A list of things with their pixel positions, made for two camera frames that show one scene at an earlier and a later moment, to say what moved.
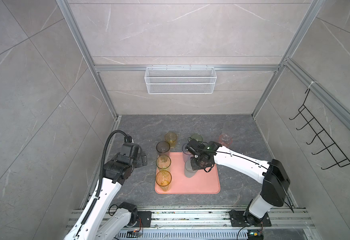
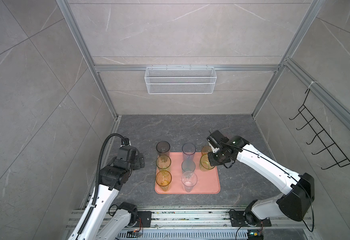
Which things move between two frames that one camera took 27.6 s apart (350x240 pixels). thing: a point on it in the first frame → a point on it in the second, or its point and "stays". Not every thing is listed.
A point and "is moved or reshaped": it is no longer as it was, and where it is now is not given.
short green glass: [197, 136] is moved or reshaped
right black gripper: [195, 167] → [212, 162]
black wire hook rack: [340, 159] stays
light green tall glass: [163, 163] stays
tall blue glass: [187, 154] stays
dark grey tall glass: [163, 148] stays
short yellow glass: [171, 138] is moved or reshaped
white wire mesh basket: [180, 80] stays
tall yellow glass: [163, 178] stays
